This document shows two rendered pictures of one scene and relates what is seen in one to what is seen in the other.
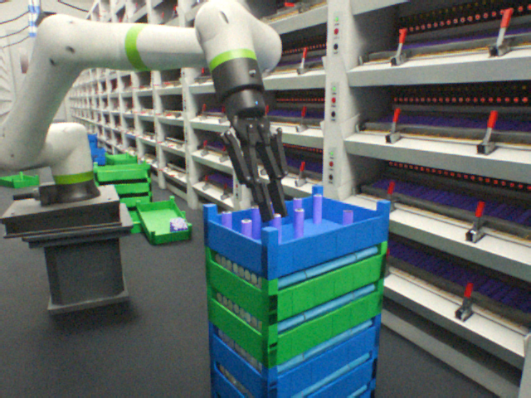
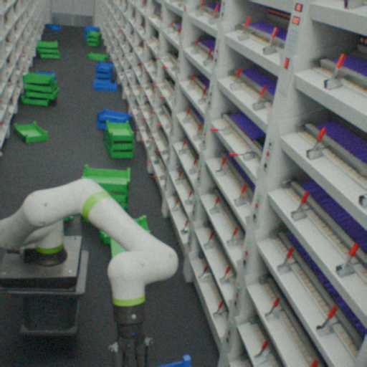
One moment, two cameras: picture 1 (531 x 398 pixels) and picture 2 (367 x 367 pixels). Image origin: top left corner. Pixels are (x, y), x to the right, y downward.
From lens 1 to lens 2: 99 cm
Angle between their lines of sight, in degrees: 17
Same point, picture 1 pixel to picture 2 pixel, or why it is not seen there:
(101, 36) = (66, 206)
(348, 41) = (262, 221)
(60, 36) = (36, 216)
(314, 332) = not seen: outside the picture
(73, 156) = (49, 236)
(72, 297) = (36, 326)
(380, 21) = not seen: hidden behind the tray
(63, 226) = (35, 287)
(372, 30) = not seen: hidden behind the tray
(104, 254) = (62, 304)
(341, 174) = (241, 307)
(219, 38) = (117, 289)
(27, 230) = (11, 287)
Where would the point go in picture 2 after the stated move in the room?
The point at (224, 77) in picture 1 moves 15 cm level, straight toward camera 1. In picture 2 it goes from (116, 314) to (97, 354)
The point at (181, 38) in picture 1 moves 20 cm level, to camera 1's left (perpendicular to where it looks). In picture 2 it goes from (115, 231) to (59, 215)
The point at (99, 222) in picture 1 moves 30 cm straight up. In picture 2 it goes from (59, 288) to (59, 229)
